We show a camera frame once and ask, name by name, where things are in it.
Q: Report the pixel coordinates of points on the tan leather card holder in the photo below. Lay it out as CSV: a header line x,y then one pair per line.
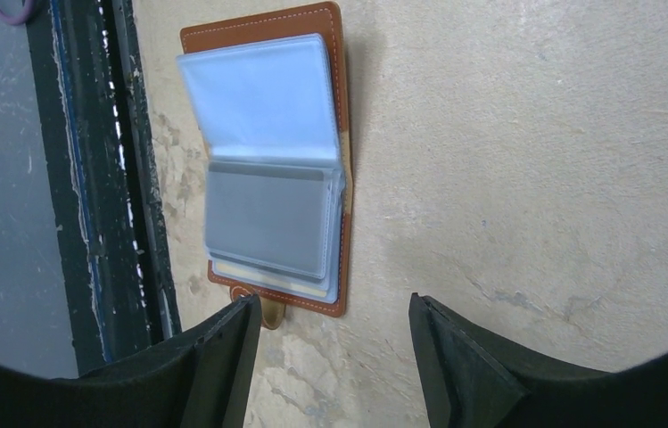
x,y
269,92

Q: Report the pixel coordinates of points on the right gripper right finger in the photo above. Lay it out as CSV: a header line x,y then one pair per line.
x,y
473,377

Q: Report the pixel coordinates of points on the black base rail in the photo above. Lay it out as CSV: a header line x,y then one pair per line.
x,y
103,180

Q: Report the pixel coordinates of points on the grey magnetic stripe card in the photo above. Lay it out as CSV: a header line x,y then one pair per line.
x,y
273,216

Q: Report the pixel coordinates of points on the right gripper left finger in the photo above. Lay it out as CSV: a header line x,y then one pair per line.
x,y
198,378

